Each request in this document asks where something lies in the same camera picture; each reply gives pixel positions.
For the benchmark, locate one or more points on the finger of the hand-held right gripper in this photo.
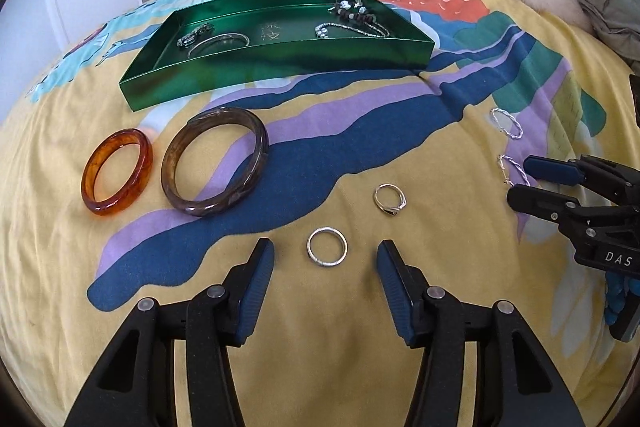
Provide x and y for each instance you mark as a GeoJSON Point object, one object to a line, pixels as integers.
{"type": "Point", "coordinates": [537, 203]}
{"type": "Point", "coordinates": [550, 169]}

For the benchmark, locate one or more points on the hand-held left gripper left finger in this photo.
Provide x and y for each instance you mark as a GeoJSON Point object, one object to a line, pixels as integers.
{"type": "Point", "coordinates": [254, 292]}

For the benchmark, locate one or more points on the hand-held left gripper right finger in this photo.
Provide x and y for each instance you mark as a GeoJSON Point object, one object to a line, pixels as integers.
{"type": "Point", "coordinates": [396, 294]}

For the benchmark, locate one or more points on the twisted silver hoop earring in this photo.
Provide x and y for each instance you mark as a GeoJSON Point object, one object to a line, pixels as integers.
{"type": "Point", "coordinates": [515, 132]}
{"type": "Point", "coordinates": [520, 169]}

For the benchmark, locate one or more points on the green metallic tray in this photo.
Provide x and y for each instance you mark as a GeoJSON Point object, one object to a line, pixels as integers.
{"type": "Point", "coordinates": [280, 57]}

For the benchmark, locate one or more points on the colourful printed blanket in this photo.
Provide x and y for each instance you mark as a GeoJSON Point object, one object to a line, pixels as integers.
{"type": "Point", "coordinates": [450, 257]}

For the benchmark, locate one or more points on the brown translucent bangle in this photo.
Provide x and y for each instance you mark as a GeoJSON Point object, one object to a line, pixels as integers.
{"type": "Point", "coordinates": [261, 142]}

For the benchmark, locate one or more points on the orange amber bangle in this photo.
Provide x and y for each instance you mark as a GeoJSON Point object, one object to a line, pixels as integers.
{"type": "Point", "coordinates": [145, 157]}

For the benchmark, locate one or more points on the thin silver bangle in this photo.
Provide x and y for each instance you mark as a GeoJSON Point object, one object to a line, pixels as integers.
{"type": "Point", "coordinates": [220, 37]}

